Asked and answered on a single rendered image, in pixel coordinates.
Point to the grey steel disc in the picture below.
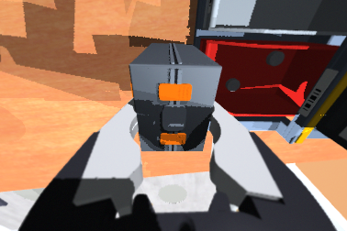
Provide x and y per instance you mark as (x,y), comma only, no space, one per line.
(275,58)
(233,84)

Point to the dark blue metal shelf rack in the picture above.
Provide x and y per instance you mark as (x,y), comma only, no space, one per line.
(289,130)

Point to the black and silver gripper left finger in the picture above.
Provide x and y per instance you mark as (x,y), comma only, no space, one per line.
(96,183)

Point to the yellow flat bar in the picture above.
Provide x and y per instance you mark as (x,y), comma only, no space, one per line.
(324,108)

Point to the red bin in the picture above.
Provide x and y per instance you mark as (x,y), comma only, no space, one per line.
(266,90)

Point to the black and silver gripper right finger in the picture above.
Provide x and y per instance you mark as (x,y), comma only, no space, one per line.
(257,181)

